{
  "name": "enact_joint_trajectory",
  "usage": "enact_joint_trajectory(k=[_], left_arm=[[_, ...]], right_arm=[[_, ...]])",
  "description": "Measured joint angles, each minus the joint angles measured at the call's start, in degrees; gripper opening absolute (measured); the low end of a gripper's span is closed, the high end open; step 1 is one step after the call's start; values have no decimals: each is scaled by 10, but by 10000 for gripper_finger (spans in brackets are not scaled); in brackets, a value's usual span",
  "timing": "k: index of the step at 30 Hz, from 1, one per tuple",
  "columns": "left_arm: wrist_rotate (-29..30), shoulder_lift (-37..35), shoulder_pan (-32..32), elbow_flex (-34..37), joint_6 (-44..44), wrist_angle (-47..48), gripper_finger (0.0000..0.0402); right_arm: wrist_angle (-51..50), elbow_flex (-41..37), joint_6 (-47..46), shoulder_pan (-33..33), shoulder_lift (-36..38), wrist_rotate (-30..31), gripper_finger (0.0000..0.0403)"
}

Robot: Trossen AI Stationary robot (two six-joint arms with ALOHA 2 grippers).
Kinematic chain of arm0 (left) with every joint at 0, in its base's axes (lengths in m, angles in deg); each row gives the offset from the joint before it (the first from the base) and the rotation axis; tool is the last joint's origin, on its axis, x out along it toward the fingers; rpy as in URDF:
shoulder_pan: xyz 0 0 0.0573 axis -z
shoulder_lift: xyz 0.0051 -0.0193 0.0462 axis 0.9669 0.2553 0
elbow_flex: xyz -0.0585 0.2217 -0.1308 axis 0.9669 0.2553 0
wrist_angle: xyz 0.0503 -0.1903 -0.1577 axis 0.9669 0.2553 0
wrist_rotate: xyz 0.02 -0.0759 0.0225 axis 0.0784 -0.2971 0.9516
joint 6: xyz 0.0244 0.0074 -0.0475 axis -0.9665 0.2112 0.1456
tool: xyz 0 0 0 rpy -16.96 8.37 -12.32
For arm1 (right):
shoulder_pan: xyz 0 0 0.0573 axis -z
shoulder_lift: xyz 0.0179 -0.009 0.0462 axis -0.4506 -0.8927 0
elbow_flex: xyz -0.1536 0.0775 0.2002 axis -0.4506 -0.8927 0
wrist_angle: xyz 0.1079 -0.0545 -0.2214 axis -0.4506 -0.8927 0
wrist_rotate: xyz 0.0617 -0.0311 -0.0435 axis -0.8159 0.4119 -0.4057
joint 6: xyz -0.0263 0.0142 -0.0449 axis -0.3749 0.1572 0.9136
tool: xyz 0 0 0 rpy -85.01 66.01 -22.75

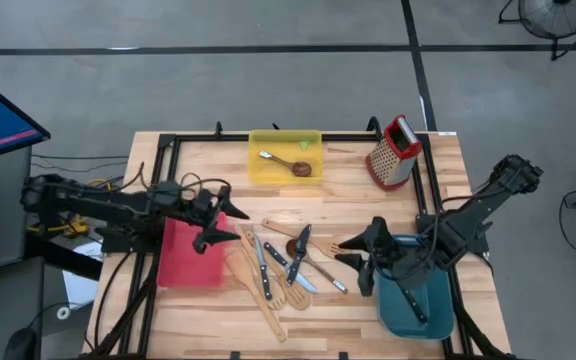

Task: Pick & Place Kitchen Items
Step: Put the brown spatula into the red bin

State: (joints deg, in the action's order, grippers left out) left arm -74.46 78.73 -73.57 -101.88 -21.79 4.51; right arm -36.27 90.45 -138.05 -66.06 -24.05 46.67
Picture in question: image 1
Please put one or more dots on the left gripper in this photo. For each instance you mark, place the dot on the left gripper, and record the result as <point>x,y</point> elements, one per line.
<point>205,212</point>

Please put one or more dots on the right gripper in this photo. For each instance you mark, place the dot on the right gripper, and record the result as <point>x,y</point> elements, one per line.
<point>395,260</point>

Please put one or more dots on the solid light wooden spoon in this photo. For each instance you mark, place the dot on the solid light wooden spoon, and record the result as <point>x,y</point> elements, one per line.
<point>240,267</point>

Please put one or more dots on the angled slotted wooden turner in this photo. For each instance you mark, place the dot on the angled slotted wooden turner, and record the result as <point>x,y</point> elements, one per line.
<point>278,226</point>

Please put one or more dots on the pile of utensils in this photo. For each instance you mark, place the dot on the pile of utensils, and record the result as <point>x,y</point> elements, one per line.
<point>298,297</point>

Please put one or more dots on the slotted wooden spoon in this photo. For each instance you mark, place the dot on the slotted wooden spoon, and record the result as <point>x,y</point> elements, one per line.
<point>275,300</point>

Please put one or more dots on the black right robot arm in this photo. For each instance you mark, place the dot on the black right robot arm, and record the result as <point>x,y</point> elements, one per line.
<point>473,215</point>

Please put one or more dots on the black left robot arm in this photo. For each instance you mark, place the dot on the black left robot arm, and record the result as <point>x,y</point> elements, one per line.
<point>108,205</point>

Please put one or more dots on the red plastic bin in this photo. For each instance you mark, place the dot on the red plastic bin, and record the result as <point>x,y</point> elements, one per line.
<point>188,270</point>

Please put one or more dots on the yellow plastic bin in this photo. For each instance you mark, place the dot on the yellow plastic bin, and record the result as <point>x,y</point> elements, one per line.
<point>268,172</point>

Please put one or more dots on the teal baking dish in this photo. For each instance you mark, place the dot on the teal baking dish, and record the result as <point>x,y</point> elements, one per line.
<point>438,310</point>

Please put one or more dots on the small green sticker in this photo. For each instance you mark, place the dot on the small green sticker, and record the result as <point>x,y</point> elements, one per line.
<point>305,145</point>

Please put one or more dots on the white box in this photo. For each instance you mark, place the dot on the white box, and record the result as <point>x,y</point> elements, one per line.
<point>78,285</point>

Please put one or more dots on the white tape roll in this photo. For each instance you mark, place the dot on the white tape roll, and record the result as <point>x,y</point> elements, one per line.
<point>59,313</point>

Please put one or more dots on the grey cabinet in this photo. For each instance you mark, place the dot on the grey cabinet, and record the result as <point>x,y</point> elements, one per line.
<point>8,200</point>

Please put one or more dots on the black computer mouse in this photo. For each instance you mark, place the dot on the black computer mouse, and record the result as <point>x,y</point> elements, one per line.
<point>20,345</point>

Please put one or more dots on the black floor fan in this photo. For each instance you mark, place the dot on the black floor fan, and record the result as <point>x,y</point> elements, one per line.
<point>558,17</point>

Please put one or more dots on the black metal table frame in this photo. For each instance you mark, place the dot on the black metal table frame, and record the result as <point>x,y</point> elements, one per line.
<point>203,137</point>

